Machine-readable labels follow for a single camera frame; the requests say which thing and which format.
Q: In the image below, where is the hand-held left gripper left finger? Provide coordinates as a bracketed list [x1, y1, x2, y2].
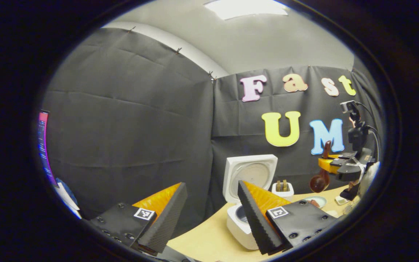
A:
[88, 182, 188, 255]

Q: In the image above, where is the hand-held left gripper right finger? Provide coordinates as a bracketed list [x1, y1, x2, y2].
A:
[237, 180, 341, 255]

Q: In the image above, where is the brown wooden spoon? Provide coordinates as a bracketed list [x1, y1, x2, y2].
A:
[310, 141, 332, 193]

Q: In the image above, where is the white rice cooker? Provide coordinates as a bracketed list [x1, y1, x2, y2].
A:
[223, 154, 278, 251]

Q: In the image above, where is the light green plate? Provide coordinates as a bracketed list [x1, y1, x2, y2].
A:
[304, 196, 327, 209]

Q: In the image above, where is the white toaster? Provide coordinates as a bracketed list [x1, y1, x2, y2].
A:
[271, 181, 295, 198]

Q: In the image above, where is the white and blue object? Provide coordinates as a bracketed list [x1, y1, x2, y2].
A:
[55, 178, 83, 219]

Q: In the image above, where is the black backdrop cloth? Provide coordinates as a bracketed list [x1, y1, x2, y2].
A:
[42, 27, 383, 222]

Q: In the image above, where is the computer monitor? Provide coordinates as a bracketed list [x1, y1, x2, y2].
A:
[37, 110, 58, 188]

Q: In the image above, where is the large ceiling light panel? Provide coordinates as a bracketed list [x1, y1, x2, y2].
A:
[204, 0, 289, 20]

